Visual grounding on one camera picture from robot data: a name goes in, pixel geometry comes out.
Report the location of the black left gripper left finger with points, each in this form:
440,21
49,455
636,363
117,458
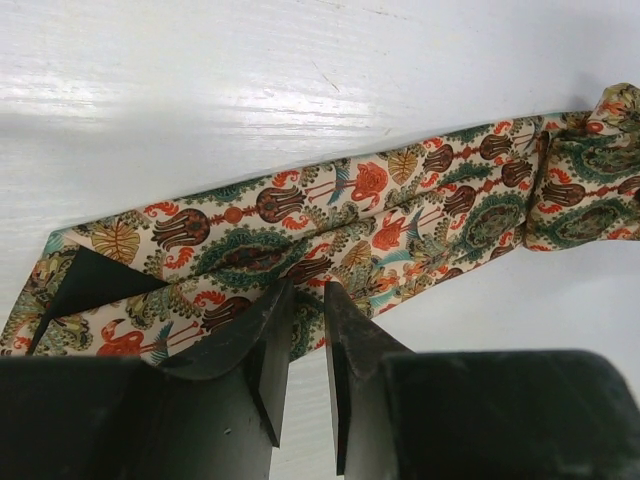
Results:
212,411

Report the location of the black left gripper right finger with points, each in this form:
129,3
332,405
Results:
509,414

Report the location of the paisley flamingo patterned tie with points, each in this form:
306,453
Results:
152,281

